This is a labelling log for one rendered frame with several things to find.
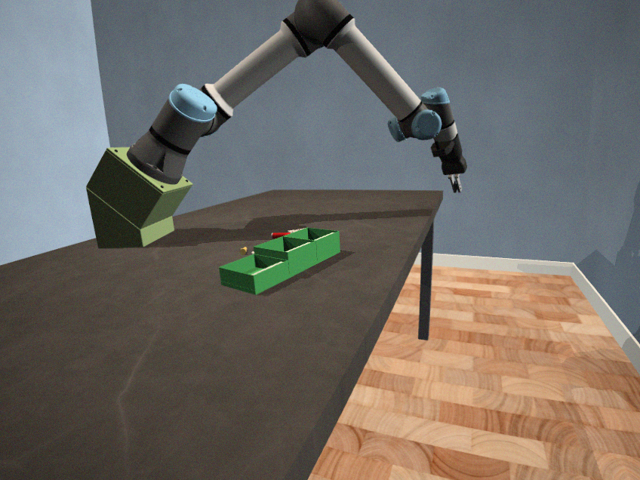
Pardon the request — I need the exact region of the green rack of bins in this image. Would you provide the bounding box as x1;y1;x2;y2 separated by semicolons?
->
219;227;340;295

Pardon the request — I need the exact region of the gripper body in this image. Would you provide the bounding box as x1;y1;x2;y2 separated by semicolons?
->
431;123;467;175

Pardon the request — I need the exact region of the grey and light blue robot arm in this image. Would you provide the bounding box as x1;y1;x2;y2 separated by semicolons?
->
127;0;454;185

